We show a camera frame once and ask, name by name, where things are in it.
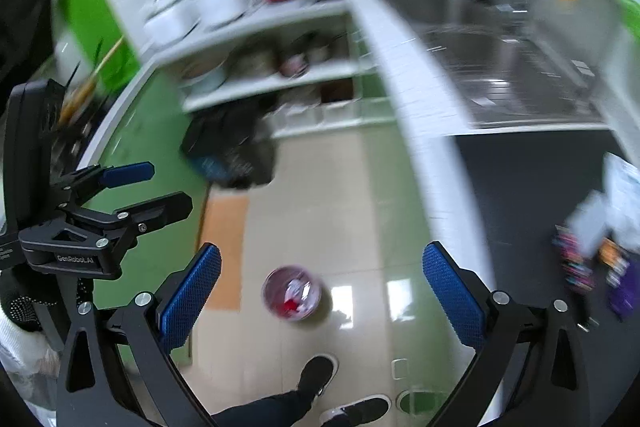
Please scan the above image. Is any black colourful patterned tube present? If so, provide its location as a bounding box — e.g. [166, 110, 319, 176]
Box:
[552, 225, 601, 333]

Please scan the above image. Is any purple drawstring pouch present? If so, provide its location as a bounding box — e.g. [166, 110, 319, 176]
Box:
[606, 263, 639, 321]

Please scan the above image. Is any white plastic bag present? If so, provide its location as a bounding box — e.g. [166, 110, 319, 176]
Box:
[603, 153, 640, 254]

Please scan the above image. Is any clear ribbed plastic lid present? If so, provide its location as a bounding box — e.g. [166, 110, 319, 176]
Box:
[564, 190, 608, 258]

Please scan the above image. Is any pink trash bin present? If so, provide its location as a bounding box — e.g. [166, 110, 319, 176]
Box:
[262, 265, 332, 323]

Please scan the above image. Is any black dual recycling bin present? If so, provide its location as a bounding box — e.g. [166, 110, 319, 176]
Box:
[180, 101, 277, 190]

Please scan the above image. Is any black shoe right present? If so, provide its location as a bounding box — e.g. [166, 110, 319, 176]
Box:
[319, 395, 392, 427]

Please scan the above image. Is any black shoe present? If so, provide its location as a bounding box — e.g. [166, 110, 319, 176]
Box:
[319, 395, 392, 427]
[296, 353, 340, 404]

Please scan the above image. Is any black counter mat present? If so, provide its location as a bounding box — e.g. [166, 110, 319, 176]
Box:
[456, 130, 639, 395]

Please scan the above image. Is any black shoe left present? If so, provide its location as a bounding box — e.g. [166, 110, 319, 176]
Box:
[296, 353, 340, 404]

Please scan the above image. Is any white storage drawer box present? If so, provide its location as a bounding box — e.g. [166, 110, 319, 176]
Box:
[264, 100, 364, 139]

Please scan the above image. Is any white rice cooker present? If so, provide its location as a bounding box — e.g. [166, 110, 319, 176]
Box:
[193, 0, 247, 30]

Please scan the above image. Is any steel pot on shelf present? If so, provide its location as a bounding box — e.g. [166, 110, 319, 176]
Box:
[279, 31, 332, 78]

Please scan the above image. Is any stainless steel sink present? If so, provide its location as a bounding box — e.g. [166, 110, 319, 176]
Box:
[384, 0, 603, 128]

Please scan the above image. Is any green plastic wall basket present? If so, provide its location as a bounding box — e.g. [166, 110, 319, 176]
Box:
[620, 0, 640, 41]

